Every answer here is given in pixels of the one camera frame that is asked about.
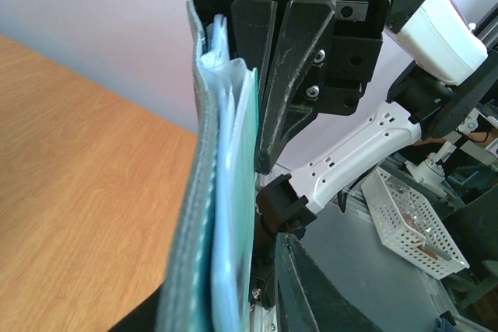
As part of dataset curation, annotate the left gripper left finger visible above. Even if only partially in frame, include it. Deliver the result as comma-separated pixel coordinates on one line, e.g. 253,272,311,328
108,286,161,332

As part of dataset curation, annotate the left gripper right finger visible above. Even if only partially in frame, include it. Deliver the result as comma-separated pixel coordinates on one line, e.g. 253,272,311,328
275,233,380,332

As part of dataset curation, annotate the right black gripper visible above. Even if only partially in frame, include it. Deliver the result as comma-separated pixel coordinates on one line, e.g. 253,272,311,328
193,0,390,174

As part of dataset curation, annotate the teal card holder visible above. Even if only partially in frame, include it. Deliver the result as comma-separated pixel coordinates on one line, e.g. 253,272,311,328
155,1,254,331

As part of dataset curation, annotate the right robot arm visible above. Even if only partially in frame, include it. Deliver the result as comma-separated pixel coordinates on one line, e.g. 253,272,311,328
191,0,497,239

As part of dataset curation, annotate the white perforated basket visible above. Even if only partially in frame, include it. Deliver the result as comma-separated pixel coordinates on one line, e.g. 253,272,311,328
361,168,470,280

